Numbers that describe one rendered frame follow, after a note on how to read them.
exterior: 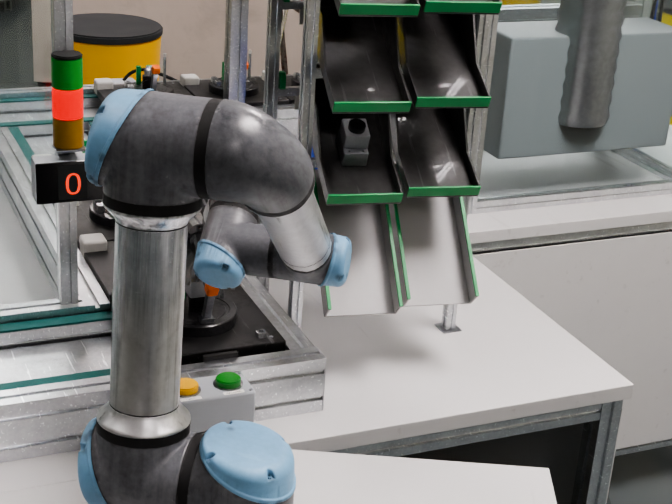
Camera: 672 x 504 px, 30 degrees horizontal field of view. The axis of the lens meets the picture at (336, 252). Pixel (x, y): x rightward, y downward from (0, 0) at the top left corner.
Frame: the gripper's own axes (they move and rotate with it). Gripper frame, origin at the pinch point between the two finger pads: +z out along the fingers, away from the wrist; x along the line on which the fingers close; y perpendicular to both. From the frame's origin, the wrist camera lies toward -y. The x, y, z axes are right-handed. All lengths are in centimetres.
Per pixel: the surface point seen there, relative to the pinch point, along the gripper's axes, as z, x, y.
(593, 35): 21, 115, -56
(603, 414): 4, 70, 38
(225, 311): 4.5, 4.4, 7.7
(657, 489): 113, 152, 35
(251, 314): 6.8, 9.7, 7.9
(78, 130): -10.6, -17.7, -21.3
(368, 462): -7.1, 17.6, 40.9
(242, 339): 1.2, 5.0, 14.4
